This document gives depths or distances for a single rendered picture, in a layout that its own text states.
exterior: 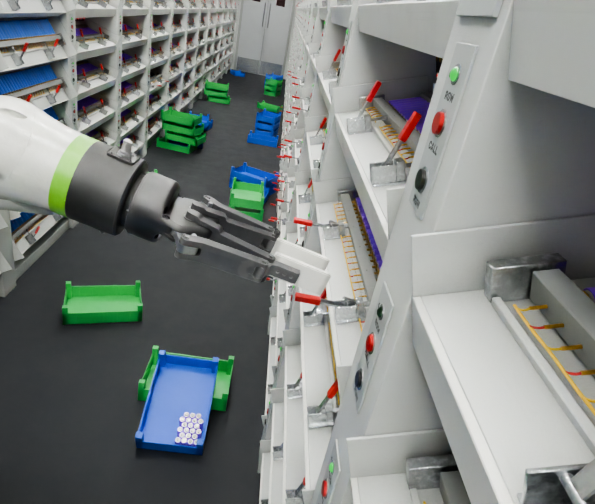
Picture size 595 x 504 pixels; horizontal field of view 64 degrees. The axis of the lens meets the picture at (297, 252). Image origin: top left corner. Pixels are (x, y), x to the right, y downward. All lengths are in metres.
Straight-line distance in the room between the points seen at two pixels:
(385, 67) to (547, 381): 0.81
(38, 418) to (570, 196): 1.63
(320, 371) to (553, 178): 0.62
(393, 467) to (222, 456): 1.19
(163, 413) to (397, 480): 1.27
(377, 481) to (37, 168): 0.45
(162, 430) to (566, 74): 1.54
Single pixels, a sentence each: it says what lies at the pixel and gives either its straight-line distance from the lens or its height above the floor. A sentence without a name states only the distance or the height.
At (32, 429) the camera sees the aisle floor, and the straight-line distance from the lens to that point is 1.75.
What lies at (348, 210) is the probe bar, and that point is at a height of 0.93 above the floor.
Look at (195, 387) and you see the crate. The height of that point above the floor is 0.08.
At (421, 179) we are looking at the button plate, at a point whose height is 1.17.
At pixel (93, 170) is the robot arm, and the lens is 0.54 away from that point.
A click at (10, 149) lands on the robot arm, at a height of 1.09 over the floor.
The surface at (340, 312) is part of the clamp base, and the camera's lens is 0.66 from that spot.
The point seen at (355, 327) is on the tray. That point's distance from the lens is 0.66.
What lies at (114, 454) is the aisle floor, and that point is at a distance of 1.65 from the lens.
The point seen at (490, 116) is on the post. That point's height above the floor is 1.23.
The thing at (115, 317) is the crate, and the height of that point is 0.03.
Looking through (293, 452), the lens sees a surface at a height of 0.50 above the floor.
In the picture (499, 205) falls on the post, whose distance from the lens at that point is 0.36.
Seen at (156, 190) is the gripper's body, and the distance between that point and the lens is 0.54.
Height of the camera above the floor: 1.26
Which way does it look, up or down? 26 degrees down
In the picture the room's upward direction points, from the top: 12 degrees clockwise
